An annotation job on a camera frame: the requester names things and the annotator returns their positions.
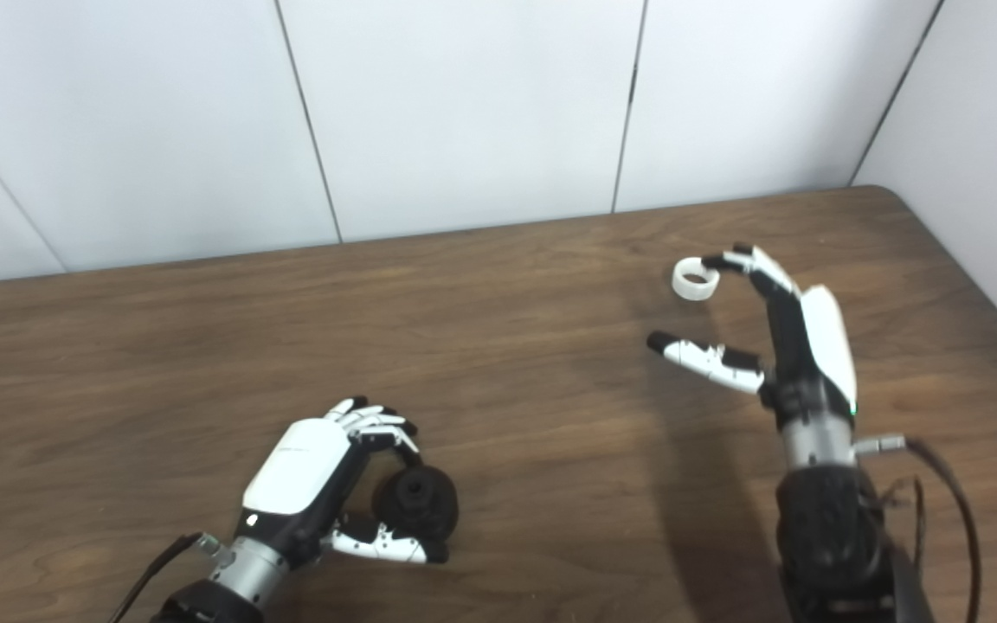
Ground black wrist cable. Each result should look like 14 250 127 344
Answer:
107 532 224 623
853 435 982 623

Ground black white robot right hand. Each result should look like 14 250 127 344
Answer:
646 244 860 430

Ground black white robot left hand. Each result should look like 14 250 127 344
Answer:
235 396 450 568

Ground white plastic ring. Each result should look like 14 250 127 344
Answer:
672 257 721 302

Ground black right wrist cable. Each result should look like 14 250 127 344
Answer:
853 435 982 623

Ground round black plastic part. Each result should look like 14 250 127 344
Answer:
372 465 460 543

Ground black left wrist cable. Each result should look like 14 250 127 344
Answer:
107 532 224 623

